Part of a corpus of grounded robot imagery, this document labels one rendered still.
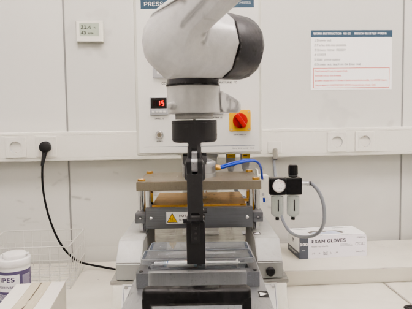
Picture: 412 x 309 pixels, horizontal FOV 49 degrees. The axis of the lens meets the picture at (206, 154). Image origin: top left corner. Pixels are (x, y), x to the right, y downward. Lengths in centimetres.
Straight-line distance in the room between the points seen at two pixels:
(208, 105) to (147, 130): 49
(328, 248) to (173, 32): 108
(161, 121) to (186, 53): 61
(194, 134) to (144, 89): 50
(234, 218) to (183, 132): 32
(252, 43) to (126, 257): 49
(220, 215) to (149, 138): 33
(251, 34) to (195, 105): 14
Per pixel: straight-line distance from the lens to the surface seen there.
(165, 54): 60
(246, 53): 66
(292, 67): 167
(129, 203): 164
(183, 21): 58
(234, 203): 100
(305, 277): 142
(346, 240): 155
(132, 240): 95
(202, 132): 72
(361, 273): 147
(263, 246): 93
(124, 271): 92
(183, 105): 71
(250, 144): 119
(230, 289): 65
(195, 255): 75
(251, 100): 119
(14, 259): 130
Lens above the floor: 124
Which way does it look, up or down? 4 degrees down
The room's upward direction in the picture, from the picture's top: 1 degrees counter-clockwise
